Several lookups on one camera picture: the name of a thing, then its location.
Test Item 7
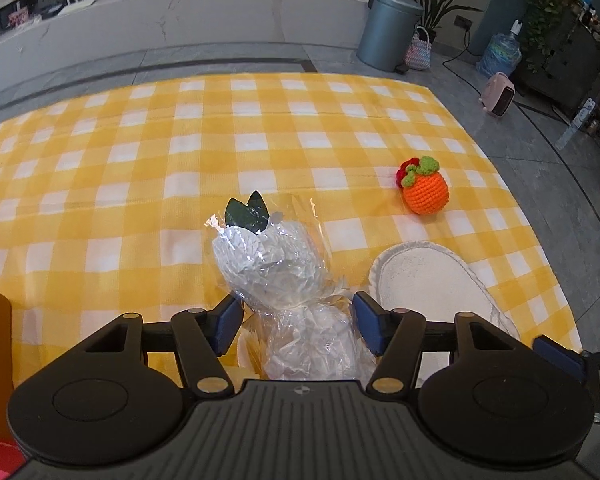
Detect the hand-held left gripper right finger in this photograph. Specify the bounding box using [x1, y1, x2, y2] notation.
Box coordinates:
[351, 291, 523, 395]

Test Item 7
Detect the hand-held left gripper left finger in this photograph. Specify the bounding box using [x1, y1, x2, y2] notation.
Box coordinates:
[67, 294, 245, 401]

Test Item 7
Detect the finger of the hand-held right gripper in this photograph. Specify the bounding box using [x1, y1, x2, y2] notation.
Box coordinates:
[532, 336, 588, 386]

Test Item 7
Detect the silver flower bouquet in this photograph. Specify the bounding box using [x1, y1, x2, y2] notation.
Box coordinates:
[207, 191, 376, 381]

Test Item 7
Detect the white fabric slipper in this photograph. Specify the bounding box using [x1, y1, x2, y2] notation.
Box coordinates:
[369, 242, 522, 361]

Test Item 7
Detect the orange crochet fruit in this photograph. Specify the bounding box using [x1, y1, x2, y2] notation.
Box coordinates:
[396, 156, 451, 216]

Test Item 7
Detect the yellow checked tablecloth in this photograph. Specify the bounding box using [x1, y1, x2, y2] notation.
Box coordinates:
[0, 72, 583, 396]

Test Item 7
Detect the pink space heater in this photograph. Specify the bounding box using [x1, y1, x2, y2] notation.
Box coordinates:
[481, 72, 517, 118]

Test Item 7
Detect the woven pastel basket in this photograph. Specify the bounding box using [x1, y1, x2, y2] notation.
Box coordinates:
[405, 26, 433, 73]

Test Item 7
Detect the dark cabinet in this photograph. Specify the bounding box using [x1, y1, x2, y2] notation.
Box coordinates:
[510, 7, 600, 111]

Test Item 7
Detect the grey trash bin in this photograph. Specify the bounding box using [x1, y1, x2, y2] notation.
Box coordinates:
[356, 0, 425, 73]

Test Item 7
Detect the blue water jug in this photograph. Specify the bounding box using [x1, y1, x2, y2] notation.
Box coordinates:
[476, 20, 523, 78]

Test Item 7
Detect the white marble console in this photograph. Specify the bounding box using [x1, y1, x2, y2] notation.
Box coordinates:
[0, 0, 376, 106]

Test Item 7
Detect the trailing ivy plant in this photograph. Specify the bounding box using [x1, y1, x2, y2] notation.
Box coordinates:
[505, 0, 600, 73]

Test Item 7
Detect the black power cable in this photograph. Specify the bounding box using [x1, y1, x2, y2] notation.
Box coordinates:
[442, 25, 486, 101]

